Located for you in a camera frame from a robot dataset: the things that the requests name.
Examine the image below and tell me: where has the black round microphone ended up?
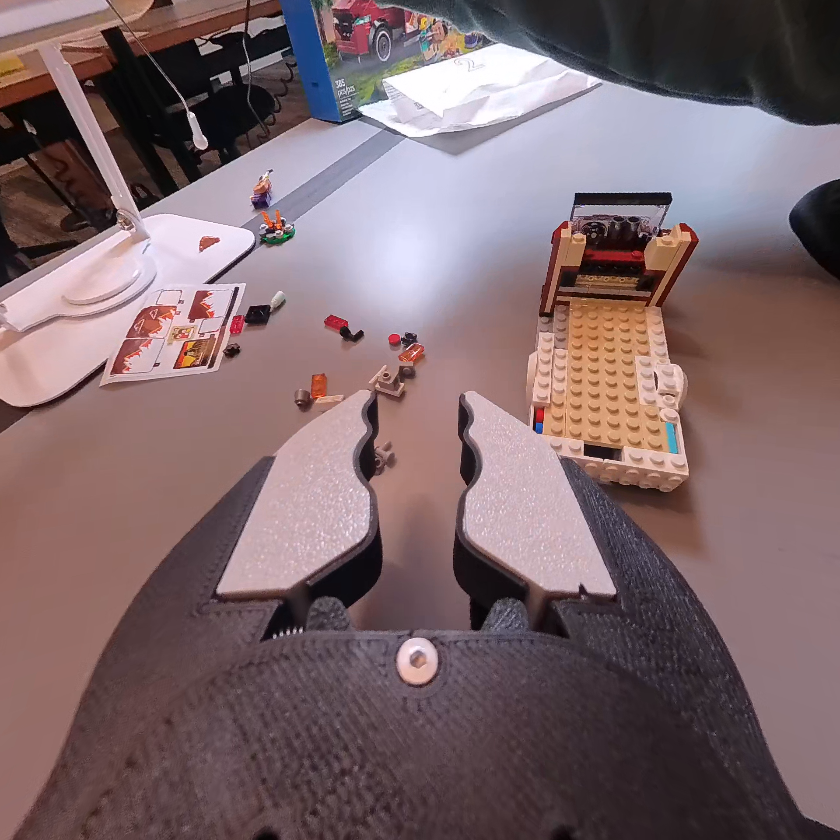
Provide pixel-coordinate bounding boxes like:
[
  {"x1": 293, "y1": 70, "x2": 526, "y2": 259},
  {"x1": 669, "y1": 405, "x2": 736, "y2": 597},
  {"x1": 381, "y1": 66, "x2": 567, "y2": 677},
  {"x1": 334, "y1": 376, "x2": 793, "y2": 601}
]
[{"x1": 193, "y1": 82, "x2": 280, "y2": 165}]

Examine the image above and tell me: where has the white stand base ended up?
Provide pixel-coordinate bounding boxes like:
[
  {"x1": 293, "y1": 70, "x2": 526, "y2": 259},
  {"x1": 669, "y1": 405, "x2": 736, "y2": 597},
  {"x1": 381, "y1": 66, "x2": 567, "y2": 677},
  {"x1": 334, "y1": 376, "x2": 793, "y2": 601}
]
[{"x1": 0, "y1": 213, "x2": 257, "y2": 408}]

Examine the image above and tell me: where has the toy brick truck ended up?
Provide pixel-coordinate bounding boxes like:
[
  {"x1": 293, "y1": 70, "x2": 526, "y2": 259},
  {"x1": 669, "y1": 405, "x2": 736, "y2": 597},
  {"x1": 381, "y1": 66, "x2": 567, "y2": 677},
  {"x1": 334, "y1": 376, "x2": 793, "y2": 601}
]
[{"x1": 527, "y1": 192, "x2": 698, "y2": 491}]

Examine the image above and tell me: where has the person's right forearm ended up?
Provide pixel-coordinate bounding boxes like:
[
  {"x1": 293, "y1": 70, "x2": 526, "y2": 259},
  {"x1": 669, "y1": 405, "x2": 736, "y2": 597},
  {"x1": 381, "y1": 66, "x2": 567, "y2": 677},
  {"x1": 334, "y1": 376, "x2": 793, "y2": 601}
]
[{"x1": 377, "y1": 0, "x2": 840, "y2": 127}]

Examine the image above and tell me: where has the black rounded object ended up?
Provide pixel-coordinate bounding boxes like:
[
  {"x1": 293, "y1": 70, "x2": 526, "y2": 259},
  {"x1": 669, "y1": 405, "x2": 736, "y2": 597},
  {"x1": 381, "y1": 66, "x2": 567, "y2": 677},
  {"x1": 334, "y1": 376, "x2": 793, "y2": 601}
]
[{"x1": 789, "y1": 179, "x2": 840, "y2": 282}]

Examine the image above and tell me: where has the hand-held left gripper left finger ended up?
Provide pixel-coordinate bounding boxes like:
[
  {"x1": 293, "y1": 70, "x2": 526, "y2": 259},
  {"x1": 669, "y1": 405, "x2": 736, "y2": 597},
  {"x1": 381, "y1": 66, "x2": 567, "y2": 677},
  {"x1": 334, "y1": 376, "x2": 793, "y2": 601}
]
[{"x1": 215, "y1": 389, "x2": 385, "y2": 603}]

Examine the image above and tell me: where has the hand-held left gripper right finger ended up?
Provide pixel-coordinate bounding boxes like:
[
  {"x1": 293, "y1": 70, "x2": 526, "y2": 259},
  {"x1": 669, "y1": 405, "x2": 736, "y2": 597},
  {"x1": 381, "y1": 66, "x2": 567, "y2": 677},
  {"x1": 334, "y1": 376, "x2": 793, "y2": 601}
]
[{"x1": 453, "y1": 390, "x2": 619, "y2": 603}]

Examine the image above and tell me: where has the brown wooden table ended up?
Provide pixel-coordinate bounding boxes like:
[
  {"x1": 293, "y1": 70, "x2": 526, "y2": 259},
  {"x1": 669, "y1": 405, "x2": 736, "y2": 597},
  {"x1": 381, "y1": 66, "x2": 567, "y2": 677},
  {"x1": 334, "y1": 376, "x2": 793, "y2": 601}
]
[{"x1": 0, "y1": 0, "x2": 290, "y2": 112}]

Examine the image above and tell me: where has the black table frame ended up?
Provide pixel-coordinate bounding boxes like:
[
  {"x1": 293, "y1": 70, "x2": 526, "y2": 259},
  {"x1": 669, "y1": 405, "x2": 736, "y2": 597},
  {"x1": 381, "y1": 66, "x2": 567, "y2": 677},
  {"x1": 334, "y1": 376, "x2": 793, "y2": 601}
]
[{"x1": 98, "y1": 26, "x2": 204, "y2": 191}]

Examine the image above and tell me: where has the stand top panel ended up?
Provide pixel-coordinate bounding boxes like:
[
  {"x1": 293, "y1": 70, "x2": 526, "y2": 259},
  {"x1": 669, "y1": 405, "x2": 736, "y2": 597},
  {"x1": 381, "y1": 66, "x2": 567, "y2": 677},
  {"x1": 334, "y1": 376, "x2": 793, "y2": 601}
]
[{"x1": 0, "y1": 0, "x2": 155, "y2": 40}]

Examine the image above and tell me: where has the thin white cable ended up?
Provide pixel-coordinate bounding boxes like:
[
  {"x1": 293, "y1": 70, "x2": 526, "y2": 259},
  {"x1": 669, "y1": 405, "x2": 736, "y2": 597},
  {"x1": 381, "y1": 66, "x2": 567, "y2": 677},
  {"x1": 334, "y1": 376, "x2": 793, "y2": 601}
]
[{"x1": 105, "y1": 0, "x2": 211, "y2": 152}]

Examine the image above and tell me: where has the grey desk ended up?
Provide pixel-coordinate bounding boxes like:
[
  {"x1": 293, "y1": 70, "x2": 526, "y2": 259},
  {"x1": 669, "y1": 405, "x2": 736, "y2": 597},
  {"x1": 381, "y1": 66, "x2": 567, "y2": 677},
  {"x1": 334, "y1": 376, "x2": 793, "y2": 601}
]
[{"x1": 0, "y1": 79, "x2": 840, "y2": 840}]

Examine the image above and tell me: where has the white paper bag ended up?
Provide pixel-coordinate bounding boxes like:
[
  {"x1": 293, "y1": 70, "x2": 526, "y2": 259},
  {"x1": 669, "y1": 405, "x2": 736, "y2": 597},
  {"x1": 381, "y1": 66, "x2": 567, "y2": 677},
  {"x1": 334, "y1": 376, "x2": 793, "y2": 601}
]
[{"x1": 360, "y1": 42, "x2": 603, "y2": 139}]

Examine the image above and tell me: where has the blue toy box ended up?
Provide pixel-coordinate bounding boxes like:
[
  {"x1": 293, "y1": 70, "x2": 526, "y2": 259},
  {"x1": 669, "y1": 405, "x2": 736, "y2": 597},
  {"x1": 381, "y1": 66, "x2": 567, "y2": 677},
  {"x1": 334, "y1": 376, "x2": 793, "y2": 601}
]
[{"x1": 281, "y1": 0, "x2": 500, "y2": 123}]

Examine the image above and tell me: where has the sticker sheet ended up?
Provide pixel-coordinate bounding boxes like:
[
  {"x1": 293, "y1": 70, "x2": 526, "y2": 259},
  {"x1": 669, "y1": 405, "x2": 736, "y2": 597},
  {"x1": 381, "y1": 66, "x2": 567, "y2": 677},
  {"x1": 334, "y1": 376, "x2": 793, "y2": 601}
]
[{"x1": 100, "y1": 283, "x2": 247, "y2": 387}]

